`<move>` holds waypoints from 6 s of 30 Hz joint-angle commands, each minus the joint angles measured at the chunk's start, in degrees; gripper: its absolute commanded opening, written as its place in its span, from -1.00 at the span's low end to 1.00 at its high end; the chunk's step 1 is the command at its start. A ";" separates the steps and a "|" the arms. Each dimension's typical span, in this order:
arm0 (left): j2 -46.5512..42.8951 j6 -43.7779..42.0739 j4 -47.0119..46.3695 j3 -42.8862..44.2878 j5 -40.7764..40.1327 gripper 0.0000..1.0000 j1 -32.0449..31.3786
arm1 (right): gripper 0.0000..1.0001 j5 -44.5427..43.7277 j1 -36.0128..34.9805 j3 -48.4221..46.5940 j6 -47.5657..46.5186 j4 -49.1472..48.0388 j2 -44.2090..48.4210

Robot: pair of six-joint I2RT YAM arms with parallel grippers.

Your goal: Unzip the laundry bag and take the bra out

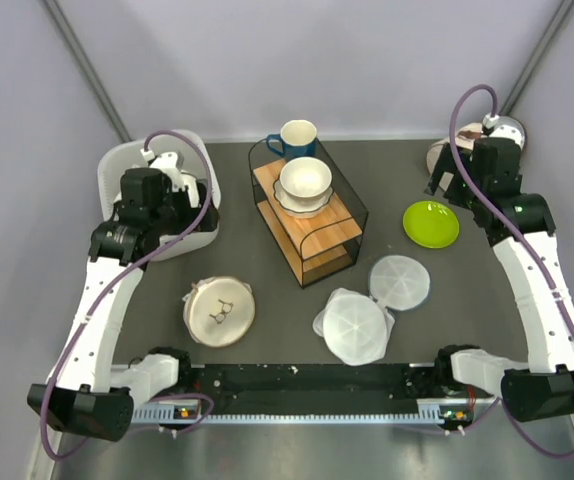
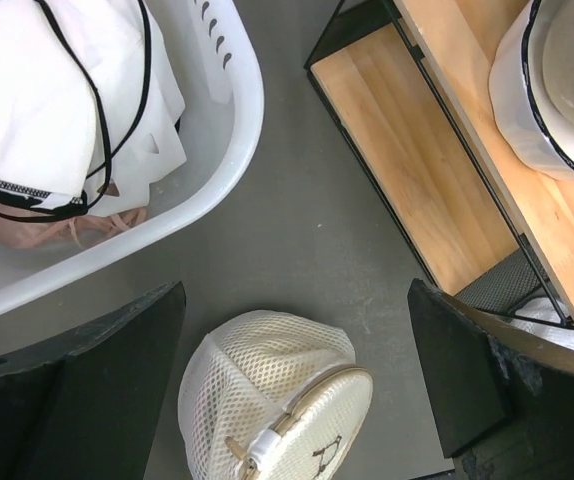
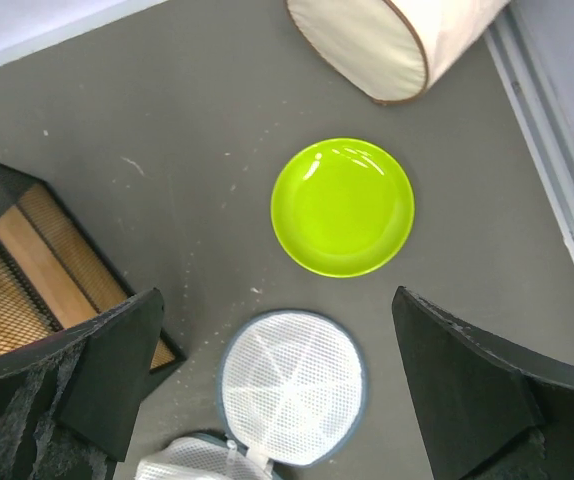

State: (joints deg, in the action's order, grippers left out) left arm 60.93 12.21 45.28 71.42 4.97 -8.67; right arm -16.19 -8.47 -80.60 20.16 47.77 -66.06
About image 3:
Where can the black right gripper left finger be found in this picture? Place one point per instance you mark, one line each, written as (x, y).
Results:
(69, 402)

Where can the white mesh bag grey trim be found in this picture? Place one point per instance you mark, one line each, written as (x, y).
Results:
(291, 389)

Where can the lime green plate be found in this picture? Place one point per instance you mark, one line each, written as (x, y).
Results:
(342, 207)

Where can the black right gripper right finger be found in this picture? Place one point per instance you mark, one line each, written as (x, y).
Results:
(487, 408)

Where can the beige cylindrical fabric hamper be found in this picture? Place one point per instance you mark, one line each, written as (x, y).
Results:
(392, 50)

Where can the black wire wooden shelf rack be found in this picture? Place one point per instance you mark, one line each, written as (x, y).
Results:
(52, 275)

